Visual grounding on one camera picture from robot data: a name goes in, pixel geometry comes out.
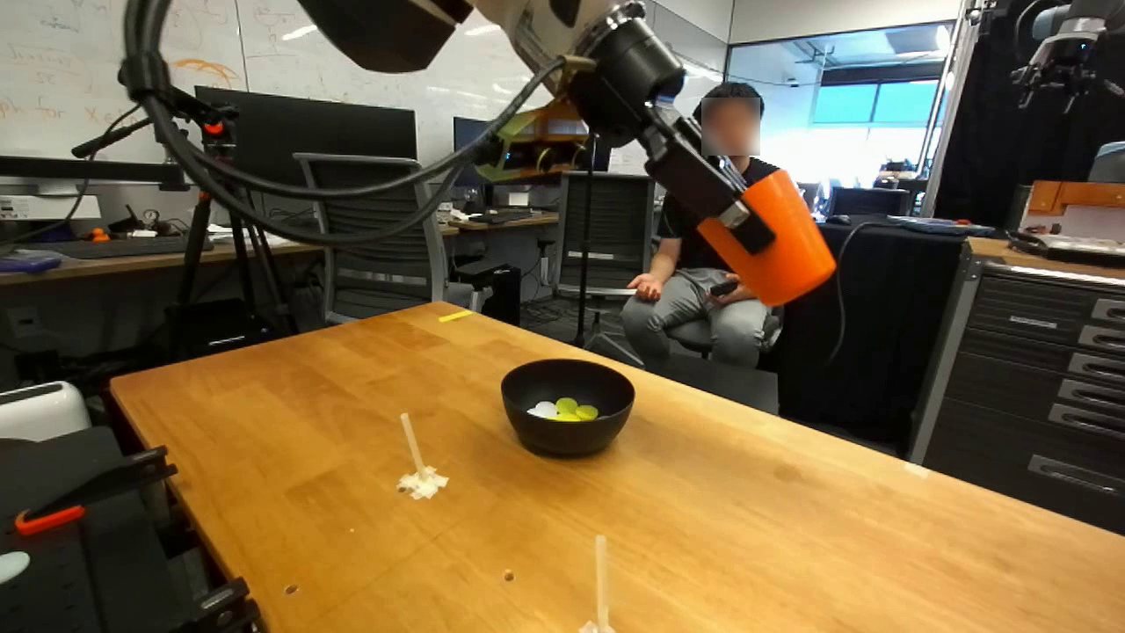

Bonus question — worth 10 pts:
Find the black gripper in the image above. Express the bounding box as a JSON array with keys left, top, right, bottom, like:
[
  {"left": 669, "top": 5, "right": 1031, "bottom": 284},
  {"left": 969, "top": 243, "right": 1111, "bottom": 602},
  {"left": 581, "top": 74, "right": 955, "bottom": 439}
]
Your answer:
[{"left": 569, "top": 16, "right": 781, "bottom": 258}]

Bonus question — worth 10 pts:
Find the orange plastic cup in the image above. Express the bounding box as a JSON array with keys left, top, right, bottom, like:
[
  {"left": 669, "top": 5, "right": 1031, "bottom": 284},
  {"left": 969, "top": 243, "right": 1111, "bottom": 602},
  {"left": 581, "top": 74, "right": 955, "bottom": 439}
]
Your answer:
[{"left": 695, "top": 164, "right": 839, "bottom": 309}]

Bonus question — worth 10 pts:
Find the black bowl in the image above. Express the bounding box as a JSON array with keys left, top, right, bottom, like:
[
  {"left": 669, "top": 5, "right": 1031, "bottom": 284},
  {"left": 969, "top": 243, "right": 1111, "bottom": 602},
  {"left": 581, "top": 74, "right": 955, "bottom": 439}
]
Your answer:
[{"left": 499, "top": 354, "right": 640, "bottom": 461}]

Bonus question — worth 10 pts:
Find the person in black shirt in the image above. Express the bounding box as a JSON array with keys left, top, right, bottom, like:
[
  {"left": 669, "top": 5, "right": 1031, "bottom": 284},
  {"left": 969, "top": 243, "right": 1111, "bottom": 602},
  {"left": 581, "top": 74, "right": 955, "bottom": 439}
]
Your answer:
[{"left": 615, "top": 81, "right": 813, "bottom": 368}]

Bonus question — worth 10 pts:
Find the thin black stand pole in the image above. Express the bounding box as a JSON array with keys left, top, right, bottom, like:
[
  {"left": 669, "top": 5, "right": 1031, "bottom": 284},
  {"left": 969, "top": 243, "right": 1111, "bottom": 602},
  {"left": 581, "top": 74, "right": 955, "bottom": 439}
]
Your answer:
[{"left": 572, "top": 144, "right": 604, "bottom": 349}]

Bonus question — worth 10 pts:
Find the black draped cabinet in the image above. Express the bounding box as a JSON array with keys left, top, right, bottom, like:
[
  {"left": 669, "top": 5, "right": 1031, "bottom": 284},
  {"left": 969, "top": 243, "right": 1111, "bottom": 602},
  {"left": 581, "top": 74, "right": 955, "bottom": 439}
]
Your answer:
[{"left": 781, "top": 216, "right": 969, "bottom": 437}]

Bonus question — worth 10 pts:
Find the black computer tower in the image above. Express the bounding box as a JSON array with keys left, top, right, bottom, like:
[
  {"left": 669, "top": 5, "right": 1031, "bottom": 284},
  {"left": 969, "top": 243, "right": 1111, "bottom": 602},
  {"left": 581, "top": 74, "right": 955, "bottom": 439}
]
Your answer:
[{"left": 486, "top": 259, "right": 522, "bottom": 326}]

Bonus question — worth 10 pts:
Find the black curtain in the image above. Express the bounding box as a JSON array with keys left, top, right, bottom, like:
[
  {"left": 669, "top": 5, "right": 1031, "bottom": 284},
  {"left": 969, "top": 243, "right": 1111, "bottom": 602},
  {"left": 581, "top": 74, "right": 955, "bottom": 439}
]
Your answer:
[{"left": 936, "top": 0, "right": 1125, "bottom": 232}]

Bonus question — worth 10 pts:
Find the grey drawer cabinet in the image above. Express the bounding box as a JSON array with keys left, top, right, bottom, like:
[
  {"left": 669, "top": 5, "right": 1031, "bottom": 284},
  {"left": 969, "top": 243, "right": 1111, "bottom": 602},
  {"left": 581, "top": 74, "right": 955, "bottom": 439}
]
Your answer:
[{"left": 912, "top": 232, "right": 1125, "bottom": 520}]

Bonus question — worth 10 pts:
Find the orange cardboard box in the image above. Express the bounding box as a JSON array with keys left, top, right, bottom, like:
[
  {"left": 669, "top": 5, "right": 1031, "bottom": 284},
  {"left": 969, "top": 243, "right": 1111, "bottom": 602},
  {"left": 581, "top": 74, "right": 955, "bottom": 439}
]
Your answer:
[{"left": 1015, "top": 176, "right": 1125, "bottom": 262}]

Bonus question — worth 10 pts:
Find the wide black monitor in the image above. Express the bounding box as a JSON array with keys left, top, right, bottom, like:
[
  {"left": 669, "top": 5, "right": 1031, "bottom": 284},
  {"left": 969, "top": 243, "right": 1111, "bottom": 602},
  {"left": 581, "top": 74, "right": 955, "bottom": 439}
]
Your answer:
[{"left": 193, "top": 84, "right": 422, "bottom": 194}]

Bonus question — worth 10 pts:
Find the long wooden desk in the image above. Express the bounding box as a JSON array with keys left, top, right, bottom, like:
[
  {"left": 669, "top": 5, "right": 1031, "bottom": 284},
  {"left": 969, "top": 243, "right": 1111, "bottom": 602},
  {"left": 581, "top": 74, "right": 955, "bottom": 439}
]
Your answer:
[{"left": 0, "top": 209, "right": 565, "bottom": 292}]

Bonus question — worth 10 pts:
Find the white plastic box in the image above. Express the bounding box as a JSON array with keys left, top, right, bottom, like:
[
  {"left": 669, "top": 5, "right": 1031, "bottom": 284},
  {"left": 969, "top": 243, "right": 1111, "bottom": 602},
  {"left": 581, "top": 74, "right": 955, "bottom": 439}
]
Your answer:
[{"left": 0, "top": 375, "right": 94, "bottom": 448}]

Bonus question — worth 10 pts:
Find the yellow green wrist camera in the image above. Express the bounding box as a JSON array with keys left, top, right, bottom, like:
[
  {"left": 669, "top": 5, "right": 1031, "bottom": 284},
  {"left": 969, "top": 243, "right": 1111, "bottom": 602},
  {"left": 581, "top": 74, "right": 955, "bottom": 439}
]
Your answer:
[{"left": 471, "top": 100, "right": 593, "bottom": 187}]

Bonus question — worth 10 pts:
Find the black camera tripod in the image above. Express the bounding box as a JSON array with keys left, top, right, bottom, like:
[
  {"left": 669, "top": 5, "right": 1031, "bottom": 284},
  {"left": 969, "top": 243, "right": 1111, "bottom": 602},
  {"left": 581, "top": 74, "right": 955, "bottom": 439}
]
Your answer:
[{"left": 67, "top": 110, "right": 296, "bottom": 343}]

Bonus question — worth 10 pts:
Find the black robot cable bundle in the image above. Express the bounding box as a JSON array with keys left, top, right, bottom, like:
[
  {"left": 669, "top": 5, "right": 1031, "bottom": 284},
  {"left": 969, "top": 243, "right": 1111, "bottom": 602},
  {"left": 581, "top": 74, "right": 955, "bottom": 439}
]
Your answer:
[{"left": 117, "top": 0, "right": 590, "bottom": 250}]

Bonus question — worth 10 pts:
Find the orange clamp handle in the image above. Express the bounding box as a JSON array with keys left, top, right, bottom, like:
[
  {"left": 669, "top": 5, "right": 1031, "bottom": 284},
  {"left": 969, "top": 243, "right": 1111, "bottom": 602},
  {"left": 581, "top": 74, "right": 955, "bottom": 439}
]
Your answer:
[{"left": 12, "top": 503, "right": 91, "bottom": 543}]

